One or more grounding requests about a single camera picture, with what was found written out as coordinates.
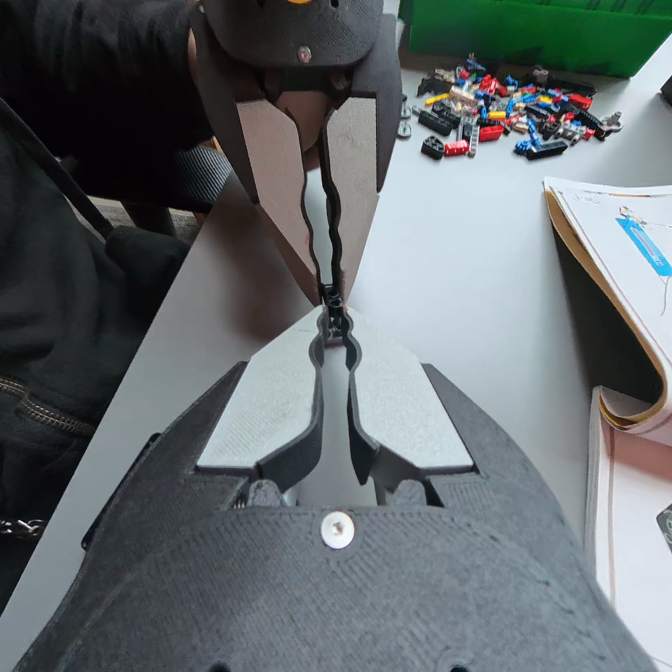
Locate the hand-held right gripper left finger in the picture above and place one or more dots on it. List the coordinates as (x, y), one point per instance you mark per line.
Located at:
(262, 414)

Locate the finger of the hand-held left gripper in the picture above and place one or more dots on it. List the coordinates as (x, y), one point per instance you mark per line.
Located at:
(357, 168)
(273, 168)

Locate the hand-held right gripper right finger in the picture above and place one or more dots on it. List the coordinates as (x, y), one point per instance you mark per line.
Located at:
(409, 414)

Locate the small black lego beam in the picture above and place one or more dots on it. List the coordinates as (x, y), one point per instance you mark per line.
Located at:
(334, 312)

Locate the person's left forearm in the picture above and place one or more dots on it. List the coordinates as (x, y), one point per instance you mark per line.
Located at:
(94, 68)

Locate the pile of lego pieces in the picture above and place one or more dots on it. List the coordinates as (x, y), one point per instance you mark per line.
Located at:
(504, 115)

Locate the lego instruction booklet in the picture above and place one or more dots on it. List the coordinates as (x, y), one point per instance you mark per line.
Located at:
(619, 262)

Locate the lego set box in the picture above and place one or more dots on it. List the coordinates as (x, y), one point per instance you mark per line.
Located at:
(666, 89)

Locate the person's left hand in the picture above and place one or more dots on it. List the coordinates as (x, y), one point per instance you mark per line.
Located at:
(309, 131)

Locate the green plastic bin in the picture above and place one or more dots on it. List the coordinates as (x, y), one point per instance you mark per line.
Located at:
(525, 31)

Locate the person's dark jacket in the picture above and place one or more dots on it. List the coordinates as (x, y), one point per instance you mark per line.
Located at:
(52, 341)

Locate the black rectangular lego frame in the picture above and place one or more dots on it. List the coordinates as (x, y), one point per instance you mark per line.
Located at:
(120, 488)

